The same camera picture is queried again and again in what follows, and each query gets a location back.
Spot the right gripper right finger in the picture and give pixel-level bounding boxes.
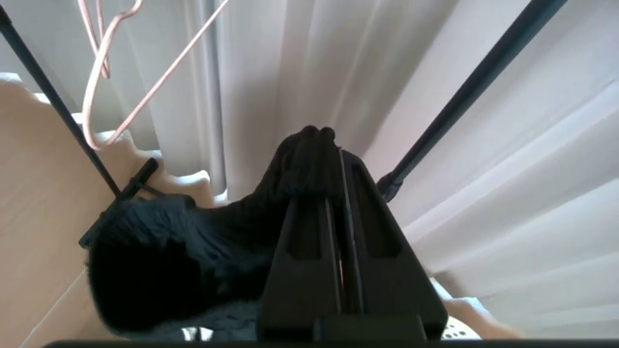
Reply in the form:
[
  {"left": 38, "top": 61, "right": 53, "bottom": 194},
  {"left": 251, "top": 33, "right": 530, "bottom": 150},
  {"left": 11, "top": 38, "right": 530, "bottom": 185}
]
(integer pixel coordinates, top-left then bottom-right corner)
[{"left": 338, "top": 148, "right": 450, "bottom": 339}]

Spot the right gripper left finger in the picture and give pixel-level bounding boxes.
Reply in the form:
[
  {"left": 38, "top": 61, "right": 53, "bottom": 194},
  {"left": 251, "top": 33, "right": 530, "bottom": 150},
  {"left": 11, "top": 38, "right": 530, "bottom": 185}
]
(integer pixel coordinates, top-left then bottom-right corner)
[{"left": 255, "top": 195, "right": 344, "bottom": 339}]

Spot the black garment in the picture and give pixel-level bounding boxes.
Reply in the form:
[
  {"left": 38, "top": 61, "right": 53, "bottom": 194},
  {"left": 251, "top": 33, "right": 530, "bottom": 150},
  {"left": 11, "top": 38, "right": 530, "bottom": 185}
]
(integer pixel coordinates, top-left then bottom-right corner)
[{"left": 86, "top": 125, "right": 339, "bottom": 339}]

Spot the white laundry basket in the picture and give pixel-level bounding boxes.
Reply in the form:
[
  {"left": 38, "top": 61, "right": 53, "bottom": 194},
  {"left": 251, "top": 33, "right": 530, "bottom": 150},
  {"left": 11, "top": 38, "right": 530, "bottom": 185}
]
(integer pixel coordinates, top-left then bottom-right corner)
[{"left": 440, "top": 314, "right": 484, "bottom": 340}]

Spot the black clothes rack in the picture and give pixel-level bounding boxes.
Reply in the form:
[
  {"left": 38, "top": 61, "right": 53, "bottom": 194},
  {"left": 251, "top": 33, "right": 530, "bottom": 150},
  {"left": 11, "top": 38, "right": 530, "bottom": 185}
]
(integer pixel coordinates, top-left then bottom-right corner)
[{"left": 0, "top": 0, "right": 570, "bottom": 250}]

